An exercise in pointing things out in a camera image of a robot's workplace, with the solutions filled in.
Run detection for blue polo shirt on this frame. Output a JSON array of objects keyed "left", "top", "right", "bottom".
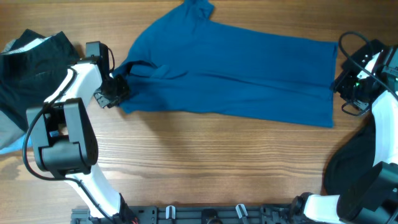
[{"left": 114, "top": 1, "right": 338, "bottom": 128}]

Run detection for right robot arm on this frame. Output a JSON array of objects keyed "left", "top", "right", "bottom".
[{"left": 202, "top": 39, "right": 397, "bottom": 223}]

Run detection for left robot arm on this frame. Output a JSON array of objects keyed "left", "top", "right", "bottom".
[{"left": 23, "top": 41, "right": 139, "bottom": 223}]

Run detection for black garment pile right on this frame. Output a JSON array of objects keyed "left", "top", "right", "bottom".
[{"left": 323, "top": 39, "right": 389, "bottom": 197}]

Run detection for folded black garment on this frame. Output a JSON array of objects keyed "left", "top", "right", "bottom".
[{"left": 1, "top": 29, "right": 80, "bottom": 131}]

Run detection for folded blue jeans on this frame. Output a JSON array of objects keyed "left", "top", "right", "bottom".
[{"left": 1, "top": 135, "right": 26, "bottom": 155}]

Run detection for folded grey garment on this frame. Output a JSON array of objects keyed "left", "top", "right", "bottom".
[{"left": 1, "top": 112, "right": 25, "bottom": 149}]

